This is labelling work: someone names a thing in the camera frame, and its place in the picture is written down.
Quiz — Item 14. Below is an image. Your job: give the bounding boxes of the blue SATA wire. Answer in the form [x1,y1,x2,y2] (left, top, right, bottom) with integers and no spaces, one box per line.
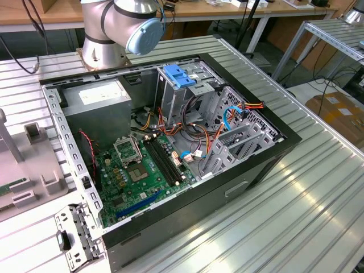
[223,104,247,132]

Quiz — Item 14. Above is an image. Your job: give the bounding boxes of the orange red power wire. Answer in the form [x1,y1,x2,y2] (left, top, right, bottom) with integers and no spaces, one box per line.
[204,101,266,160]

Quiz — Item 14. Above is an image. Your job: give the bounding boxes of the metal disk bay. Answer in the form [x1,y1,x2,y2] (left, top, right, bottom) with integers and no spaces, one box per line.
[198,86,286,182]

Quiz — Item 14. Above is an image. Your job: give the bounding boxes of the blue SATA plug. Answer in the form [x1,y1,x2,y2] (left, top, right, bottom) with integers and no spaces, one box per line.
[180,151,197,163]

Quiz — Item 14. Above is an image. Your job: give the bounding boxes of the white board connector block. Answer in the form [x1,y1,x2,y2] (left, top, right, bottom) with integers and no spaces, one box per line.
[171,151,183,168]

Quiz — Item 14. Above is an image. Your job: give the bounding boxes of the black RAM slot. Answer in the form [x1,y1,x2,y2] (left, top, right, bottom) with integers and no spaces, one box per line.
[150,136,180,184]
[143,138,175,188]
[147,137,177,186]
[154,135,184,183]

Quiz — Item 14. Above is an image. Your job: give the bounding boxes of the metal optical drive cage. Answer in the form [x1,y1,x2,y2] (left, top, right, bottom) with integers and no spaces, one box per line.
[155,61,225,127]

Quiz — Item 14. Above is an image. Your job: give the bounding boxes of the green motherboard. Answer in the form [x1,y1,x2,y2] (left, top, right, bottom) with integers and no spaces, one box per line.
[95,133,197,228]

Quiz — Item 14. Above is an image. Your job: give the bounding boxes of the CPU socket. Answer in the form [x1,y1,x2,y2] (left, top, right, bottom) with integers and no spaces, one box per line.
[126,162,151,183]

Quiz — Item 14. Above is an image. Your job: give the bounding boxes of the blue plastic drive latch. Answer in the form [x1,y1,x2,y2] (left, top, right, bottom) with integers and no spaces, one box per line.
[163,64,197,89]

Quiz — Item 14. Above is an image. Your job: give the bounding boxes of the metal socket cover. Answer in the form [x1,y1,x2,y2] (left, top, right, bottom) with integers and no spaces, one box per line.
[113,135,143,166]

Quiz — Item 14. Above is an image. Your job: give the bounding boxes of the black open PC case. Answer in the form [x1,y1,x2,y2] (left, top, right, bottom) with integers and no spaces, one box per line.
[39,52,303,271]

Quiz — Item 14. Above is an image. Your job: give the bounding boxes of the blue expansion slot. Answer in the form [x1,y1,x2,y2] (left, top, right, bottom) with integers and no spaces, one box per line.
[115,189,163,220]

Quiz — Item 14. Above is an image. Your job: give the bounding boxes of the grey power supply unit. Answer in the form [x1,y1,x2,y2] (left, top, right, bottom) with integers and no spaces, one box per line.
[61,78,133,146]

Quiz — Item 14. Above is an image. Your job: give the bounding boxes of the black tripod stand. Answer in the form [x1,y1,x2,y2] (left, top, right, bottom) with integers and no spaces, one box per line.
[212,0,264,59]

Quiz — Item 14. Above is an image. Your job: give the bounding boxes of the brown cardboard sheet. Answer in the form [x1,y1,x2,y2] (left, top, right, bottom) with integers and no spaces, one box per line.
[267,16,345,72]

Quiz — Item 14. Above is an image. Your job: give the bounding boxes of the grey parts rack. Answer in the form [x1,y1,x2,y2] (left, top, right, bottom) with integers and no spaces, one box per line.
[0,107,71,223]

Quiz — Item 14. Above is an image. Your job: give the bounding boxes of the cardboard box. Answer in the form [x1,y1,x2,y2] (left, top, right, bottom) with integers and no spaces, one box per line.
[305,90,364,144]

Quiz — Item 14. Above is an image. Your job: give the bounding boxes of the metal slat shelf table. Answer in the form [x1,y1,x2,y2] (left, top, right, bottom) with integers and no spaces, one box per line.
[271,19,364,82]

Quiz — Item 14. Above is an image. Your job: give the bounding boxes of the green RAM stick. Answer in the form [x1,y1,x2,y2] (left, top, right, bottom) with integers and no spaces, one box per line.
[0,177,28,197]

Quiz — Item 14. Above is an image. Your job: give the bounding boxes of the orange wire bundle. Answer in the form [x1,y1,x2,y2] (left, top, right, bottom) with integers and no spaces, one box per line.
[157,105,213,143]

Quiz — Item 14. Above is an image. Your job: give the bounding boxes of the yellow black power wires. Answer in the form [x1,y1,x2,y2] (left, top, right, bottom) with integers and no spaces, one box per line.
[133,105,156,132]

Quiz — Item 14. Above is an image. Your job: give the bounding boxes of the red black fan wire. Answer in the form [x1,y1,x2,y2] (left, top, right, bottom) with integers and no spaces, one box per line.
[78,129,97,183]

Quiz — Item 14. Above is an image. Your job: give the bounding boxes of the wooden desk white frame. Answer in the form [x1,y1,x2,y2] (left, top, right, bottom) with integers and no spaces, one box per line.
[0,0,339,55]

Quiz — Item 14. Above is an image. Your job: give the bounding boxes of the metal card retention bracket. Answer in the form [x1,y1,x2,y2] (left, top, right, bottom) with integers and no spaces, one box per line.
[53,202,105,271]

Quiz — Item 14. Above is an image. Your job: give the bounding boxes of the black blue bracket latch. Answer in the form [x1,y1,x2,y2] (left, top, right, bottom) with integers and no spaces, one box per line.
[56,229,72,251]

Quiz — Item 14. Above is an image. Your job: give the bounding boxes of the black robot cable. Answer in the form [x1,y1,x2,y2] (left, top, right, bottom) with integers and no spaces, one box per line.
[0,35,36,75]

